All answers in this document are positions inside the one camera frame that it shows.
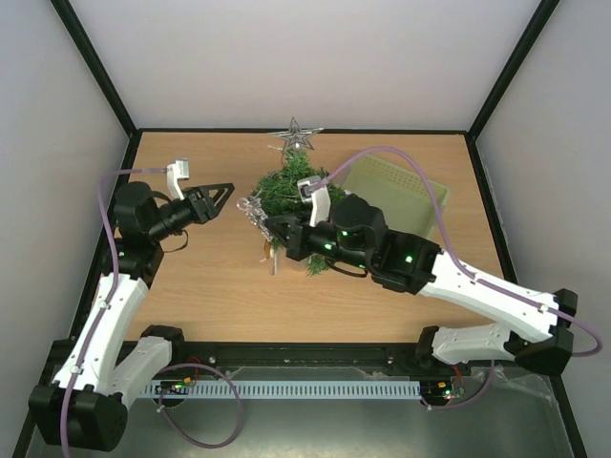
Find black corner frame post right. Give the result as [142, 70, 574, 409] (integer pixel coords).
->
[467, 0, 560, 139]

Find light blue slotted cable duct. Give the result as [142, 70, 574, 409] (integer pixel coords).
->
[166, 380, 421, 401]

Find light green plastic basket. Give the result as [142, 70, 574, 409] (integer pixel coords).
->
[335, 156, 437, 239]

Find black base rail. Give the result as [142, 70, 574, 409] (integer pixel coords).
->
[50, 339, 478, 383]

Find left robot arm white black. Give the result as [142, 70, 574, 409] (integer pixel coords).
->
[29, 181, 235, 451]

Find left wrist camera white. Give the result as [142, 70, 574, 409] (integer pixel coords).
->
[166, 158, 190, 200]

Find small green christmas tree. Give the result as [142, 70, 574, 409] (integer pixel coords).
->
[251, 155, 347, 276]

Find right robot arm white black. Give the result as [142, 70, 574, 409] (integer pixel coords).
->
[265, 196, 578, 376]

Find clear led string lights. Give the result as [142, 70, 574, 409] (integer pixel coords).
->
[262, 145, 299, 186]

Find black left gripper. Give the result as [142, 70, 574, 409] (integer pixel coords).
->
[149, 184, 236, 242]

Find black corner frame post left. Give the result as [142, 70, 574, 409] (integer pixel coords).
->
[50, 0, 137, 139]

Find black corner frame post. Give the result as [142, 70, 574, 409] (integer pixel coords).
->
[467, 0, 560, 139]
[50, 0, 137, 139]

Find silver star ornament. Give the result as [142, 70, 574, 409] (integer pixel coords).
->
[268, 116, 325, 164]

